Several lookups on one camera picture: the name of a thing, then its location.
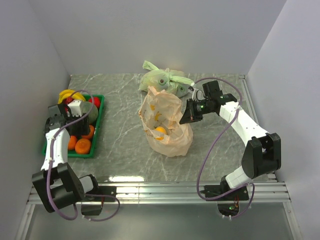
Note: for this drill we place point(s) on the red fake apple top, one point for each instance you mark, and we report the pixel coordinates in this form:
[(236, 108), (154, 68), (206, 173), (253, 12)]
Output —
[(96, 101)]

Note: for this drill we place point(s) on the yellow fake banana bunch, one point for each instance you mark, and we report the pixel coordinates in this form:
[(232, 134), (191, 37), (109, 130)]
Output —
[(63, 95)]

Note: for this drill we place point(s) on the aluminium mounting rail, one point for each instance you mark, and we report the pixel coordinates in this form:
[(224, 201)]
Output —
[(185, 193)]

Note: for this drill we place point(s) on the fake orange mandarin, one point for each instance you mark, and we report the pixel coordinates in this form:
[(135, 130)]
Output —
[(83, 146)]

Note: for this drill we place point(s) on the yellow fake lemon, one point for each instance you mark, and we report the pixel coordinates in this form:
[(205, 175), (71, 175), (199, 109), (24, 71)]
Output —
[(161, 130)]

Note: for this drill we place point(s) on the green plastic fruit tray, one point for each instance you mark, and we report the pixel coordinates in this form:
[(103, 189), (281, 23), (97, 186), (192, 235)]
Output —
[(97, 125)]

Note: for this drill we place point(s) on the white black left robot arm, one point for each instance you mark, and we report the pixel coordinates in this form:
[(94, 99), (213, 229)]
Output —
[(56, 183)]

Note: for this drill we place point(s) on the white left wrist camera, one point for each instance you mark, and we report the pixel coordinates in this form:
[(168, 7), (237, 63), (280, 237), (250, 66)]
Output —
[(75, 107)]

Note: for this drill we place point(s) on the green netted fake melon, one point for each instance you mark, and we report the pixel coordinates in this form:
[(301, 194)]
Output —
[(94, 113)]

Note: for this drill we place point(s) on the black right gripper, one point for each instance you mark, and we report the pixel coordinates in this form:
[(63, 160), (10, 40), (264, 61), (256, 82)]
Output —
[(190, 115)]

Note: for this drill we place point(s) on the fake orange in tray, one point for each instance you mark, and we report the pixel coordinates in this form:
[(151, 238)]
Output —
[(72, 143)]

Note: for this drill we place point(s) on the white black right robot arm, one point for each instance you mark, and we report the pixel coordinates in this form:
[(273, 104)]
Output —
[(262, 153)]

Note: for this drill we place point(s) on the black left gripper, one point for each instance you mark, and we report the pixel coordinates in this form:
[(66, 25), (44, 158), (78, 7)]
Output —
[(83, 129)]

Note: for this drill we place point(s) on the orange banana-print plastic bag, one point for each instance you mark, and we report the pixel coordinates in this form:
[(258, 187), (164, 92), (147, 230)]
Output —
[(165, 110)]

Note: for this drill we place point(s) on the green tied plastic bag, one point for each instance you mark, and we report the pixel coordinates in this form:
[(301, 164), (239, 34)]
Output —
[(172, 81)]

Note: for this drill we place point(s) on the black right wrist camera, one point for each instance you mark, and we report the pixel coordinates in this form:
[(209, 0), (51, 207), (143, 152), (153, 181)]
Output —
[(212, 90)]

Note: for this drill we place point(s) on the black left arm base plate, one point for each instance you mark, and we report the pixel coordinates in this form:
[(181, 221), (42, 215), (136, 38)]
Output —
[(101, 194)]

